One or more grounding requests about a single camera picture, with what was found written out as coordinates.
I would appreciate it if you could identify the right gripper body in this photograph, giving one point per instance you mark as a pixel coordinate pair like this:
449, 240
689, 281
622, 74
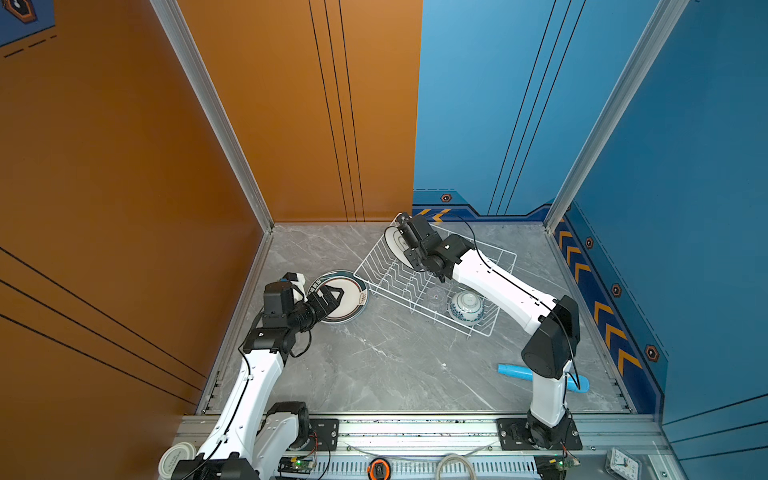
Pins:
416, 260

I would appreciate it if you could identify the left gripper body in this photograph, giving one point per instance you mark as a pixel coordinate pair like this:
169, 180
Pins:
303, 317

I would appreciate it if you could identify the white plate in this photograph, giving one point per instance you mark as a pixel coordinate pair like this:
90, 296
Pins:
354, 297
397, 244

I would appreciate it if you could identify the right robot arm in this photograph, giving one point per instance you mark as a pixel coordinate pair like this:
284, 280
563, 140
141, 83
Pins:
553, 325

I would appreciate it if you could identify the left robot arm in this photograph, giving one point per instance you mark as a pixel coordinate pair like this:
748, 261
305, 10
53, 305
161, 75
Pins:
249, 440

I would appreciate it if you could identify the clear glass cup near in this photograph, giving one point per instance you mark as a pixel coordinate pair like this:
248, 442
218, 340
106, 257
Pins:
436, 298

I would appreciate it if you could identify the blue white porcelain bowl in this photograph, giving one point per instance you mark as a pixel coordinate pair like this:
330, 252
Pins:
467, 307

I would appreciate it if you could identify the green circuit board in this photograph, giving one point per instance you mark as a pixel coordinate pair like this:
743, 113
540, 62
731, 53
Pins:
296, 468

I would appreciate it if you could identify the orange black tape measure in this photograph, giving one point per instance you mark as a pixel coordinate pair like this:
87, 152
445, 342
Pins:
379, 469

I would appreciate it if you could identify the light blue cylinder tube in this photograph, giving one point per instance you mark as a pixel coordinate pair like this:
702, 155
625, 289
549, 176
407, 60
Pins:
579, 385

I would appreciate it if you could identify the white alarm clock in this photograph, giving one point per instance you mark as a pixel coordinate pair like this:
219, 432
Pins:
620, 465

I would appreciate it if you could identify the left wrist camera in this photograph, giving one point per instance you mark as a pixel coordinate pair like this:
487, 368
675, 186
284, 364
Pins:
298, 282

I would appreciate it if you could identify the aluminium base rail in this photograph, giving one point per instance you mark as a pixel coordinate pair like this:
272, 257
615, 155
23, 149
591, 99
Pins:
482, 445

